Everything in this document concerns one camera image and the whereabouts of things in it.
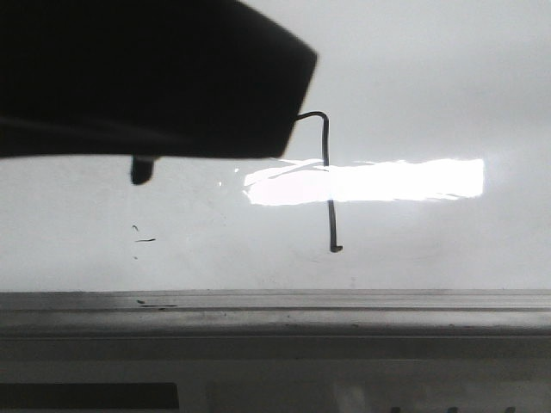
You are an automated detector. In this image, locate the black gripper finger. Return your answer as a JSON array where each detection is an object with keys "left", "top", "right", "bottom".
[{"left": 1, "top": 1, "right": 317, "bottom": 158}]

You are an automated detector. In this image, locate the white whiteboard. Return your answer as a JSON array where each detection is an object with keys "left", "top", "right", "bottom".
[{"left": 1, "top": 1, "right": 550, "bottom": 292}]

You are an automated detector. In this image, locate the grey aluminium whiteboard frame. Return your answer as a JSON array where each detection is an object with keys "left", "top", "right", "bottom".
[{"left": 1, "top": 289, "right": 550, "bottom": 339}]

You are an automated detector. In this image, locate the black and white whiteboard marker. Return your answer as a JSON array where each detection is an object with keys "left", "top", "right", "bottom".
[{"left": 130, "top": 155, "right": 157, "bottom": 185}]

